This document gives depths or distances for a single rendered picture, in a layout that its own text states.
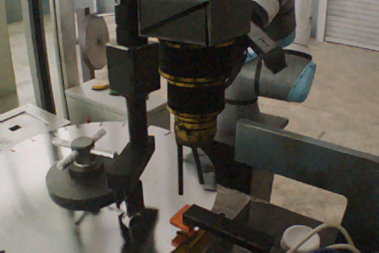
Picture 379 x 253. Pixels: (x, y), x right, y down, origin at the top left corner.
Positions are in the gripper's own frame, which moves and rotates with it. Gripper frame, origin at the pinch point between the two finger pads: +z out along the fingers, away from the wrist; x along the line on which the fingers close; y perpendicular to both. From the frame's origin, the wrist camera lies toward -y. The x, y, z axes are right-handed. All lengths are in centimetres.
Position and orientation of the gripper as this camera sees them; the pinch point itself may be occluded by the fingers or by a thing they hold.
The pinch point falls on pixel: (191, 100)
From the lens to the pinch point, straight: 51.0
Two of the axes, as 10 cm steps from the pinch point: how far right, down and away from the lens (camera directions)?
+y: -6.9, -2.9, 6.6
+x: -4.2, -5.9, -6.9
